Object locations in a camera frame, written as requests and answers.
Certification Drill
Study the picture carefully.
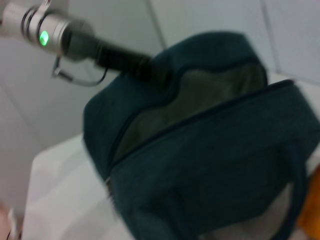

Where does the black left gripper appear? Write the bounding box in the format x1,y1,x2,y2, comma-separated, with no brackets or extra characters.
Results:
91,36,176,86

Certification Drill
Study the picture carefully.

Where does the dark teal insulated bag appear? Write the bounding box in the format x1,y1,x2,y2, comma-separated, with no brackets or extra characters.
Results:
82,30,320,240

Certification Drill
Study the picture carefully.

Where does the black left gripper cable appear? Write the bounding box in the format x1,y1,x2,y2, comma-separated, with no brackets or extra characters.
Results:
50,55,109,88

